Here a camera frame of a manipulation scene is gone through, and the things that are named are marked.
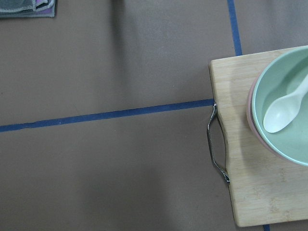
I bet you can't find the grey folded cloth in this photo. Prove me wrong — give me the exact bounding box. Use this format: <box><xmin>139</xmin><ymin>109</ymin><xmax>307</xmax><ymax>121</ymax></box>
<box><xmin>0</xmin><ymin>0</ymin><xmax>56</xmax><ymax>18</ymax></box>

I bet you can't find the bamboo cutting board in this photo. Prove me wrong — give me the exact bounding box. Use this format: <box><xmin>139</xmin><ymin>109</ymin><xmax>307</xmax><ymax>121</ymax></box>
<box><xmin>209</xmin><ymin>49</ymin><xmax>308</xmax><ymax>227</ymax></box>

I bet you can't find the mint bowl on pink bowl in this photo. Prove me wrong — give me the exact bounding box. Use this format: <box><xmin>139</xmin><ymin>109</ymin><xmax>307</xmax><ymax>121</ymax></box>
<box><xmin>246</xmin><ymin>46</ymin><xmax>308</xmax><ymax>166</ymax></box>

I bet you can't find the white spoon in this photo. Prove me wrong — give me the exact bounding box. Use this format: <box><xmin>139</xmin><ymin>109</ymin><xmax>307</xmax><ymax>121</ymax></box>
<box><xmin>263</xmin><ymin>76</ymin><xmax>308</xmax><ymax>133</ymax></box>

